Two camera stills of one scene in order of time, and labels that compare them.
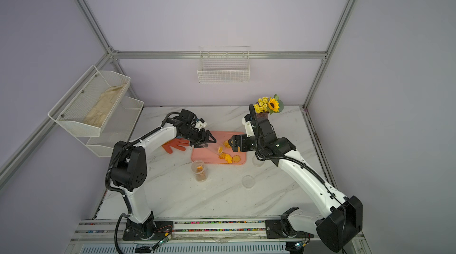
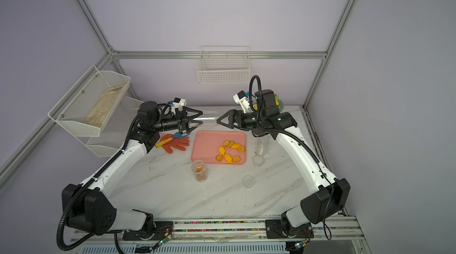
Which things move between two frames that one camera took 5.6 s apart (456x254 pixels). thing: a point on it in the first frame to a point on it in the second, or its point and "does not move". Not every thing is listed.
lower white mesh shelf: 119,127 does not move
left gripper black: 202,137 to 182,121
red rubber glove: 179,143 does not move
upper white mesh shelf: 86,108 does not move
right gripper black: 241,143 to 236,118
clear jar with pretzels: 199,168 does not move
